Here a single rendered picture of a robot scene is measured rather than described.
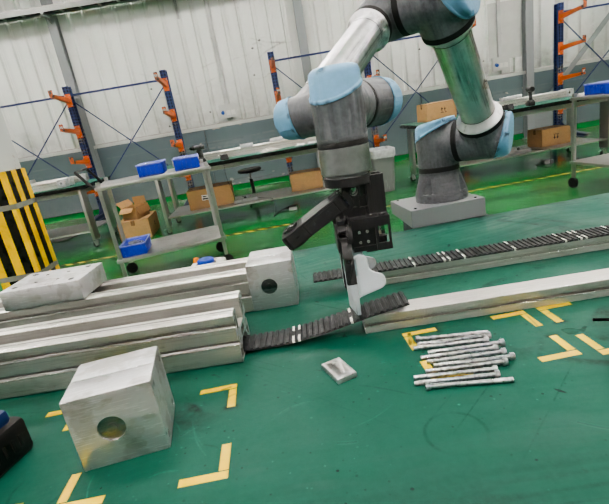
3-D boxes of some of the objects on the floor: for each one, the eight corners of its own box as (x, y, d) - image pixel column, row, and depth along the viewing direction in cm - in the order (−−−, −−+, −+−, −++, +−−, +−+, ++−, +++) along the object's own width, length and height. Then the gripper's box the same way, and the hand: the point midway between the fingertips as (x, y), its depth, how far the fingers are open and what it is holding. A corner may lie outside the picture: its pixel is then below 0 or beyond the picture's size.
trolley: (567, 187, 447) (568, 81, 417) (615, 177, 453) (620, 72, 424) (663, 203, 349) (673, 67, 319) (723, 190, 355) (738, 56, 326)
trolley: (226, 249, 437) (203, 146, 407) (234, 264, 386) (208, 147, 356) (118, 275, 413) (85, 167, 383) (111, 294, 362) (72, 172, 332)
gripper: (389, 175, 59) (404, 316, 65) (372, 164, 73) (386, 282, 79) (326, 186, 60) (347, 325, 66) (321, 173, 73) (338, 289, 79)
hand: (350, 298), depth 72 cm, fingers open, 8 cm apart
